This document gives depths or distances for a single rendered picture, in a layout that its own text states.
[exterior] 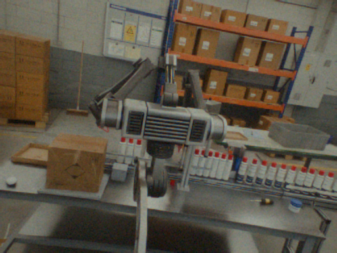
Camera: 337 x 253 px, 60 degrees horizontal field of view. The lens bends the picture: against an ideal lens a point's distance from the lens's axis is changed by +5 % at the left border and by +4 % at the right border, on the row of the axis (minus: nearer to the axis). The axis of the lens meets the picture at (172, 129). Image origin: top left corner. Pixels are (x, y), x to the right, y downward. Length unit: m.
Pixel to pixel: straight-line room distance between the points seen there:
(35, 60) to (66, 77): 1.54
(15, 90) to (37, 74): 0.43
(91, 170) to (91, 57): 4.70
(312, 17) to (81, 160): 6.53
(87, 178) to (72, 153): 0.18
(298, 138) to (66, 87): 4.63
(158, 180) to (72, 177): 0.62
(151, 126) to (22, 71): 3.94
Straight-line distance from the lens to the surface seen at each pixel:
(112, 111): 1.25
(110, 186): 1.96
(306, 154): 3.97
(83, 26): 6.28
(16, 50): 5.00
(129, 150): 2.10
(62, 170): 1.80
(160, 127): 1.25
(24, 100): 5.13
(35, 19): 6.43
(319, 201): 2.55
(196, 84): 1.71
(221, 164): 2.17
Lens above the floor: 1.82
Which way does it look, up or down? 17 degrees down
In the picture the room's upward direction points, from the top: 11 degrees clockwise
